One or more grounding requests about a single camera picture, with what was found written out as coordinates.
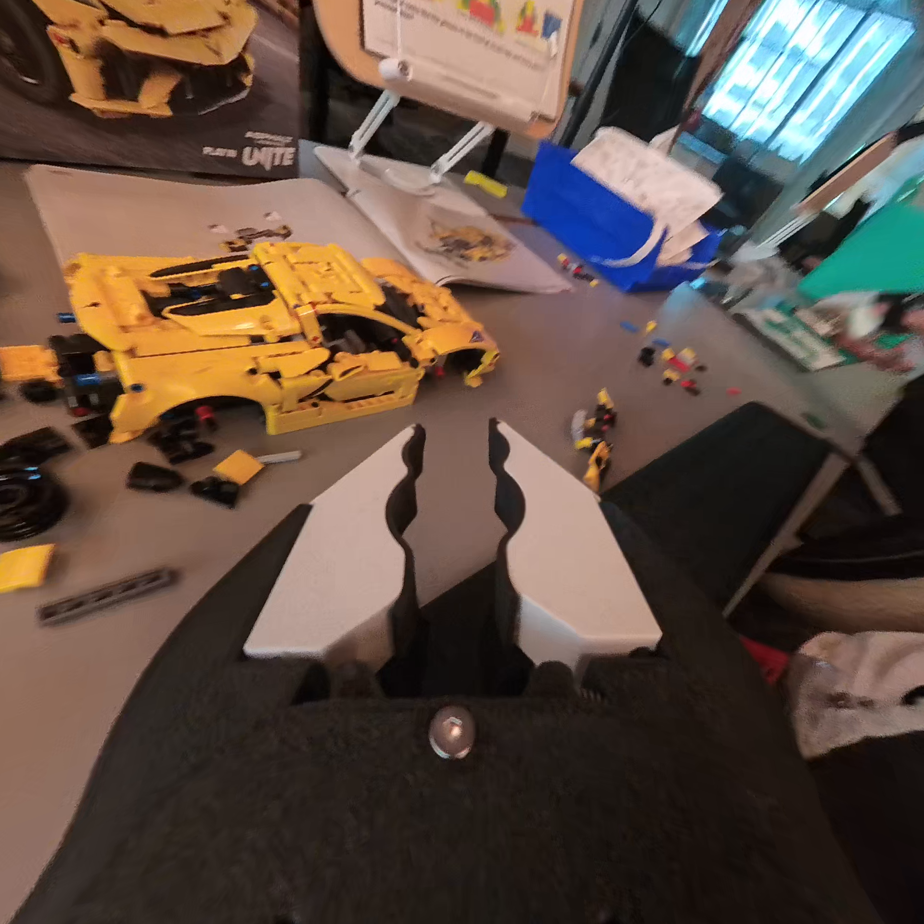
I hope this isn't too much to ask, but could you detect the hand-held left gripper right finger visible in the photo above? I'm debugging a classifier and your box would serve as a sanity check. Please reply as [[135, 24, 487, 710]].
[[487, 417, 664, 676]]

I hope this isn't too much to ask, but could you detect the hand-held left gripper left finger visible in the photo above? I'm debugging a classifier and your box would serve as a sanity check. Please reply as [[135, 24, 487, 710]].
[[244, 424, 427, 680]]

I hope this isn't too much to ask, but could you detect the yellow black brick subassembly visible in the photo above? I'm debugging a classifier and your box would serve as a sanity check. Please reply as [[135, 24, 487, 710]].
[[572, 388, 616, 493]]

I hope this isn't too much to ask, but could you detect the yellow brick sports car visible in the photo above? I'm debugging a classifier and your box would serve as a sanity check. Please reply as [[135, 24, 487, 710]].
[[61, 240, 501, 443]]

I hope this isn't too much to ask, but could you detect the yellow flat brick tile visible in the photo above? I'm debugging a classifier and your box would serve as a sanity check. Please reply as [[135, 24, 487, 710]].
[[213, 449, 266, 486]]

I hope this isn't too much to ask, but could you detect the long black brick beam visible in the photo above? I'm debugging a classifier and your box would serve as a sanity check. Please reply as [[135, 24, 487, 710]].
[[36, 568, 179, 626]]

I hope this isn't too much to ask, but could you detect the scatter of small bricks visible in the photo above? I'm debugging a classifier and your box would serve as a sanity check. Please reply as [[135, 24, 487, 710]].
[[554, 251, 744, 399]]

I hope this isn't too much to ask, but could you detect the person's fleece jacket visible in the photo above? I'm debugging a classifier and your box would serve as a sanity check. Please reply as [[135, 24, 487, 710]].
[[758, 563, 924, 759]]

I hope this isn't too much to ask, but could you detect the yellow curved brick panel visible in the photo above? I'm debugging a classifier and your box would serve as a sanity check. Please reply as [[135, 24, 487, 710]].
[[0, 545, 56, 594]]

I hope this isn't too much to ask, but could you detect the large black toy tyre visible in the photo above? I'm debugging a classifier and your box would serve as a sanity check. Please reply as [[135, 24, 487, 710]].
[[0, 462, 71, 542]]

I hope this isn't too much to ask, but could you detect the green white booklet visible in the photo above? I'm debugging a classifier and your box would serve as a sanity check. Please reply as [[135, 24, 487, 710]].
[[732, 299, 846, 372]]

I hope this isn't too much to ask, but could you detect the black brick wheel arch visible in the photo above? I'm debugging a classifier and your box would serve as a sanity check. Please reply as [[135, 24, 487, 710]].
[[0, 426, 73, 466]]

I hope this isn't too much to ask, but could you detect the blue plastic bin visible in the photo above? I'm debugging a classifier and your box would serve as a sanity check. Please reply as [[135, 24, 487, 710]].
[[521, 141, 723, 293]]

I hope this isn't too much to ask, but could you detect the yellow black rear section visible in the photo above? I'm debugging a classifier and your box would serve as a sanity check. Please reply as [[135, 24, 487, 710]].
[[0, 332, 125, 420]]

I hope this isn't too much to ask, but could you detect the white papers bundle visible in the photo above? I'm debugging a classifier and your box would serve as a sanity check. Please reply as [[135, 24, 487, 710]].
[[574, 128, 724, 264]]

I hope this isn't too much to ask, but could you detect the open white instruction booklet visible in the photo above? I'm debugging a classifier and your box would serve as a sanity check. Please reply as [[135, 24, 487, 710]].
[[24, 165, 575, 295]]

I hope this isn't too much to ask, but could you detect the green plastic container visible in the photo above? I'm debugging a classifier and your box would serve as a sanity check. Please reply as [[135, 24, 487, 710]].
[[797, 201, 924, 304]]

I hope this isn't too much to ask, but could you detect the black car picture box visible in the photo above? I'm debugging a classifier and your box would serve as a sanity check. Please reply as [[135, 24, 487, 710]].
[[0, 0, 300, 179]]

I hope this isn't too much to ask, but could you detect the wooden book stand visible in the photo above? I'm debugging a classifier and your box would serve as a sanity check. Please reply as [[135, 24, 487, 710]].
[[312, 0, 586, 196]]

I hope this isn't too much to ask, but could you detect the colourful printed sheet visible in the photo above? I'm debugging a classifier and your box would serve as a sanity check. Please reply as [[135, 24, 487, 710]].
[[361, 0, 575, 120]]

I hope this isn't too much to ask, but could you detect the black chair grey frame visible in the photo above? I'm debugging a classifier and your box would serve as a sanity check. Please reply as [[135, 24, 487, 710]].
[[603, 400, 856, 618]]

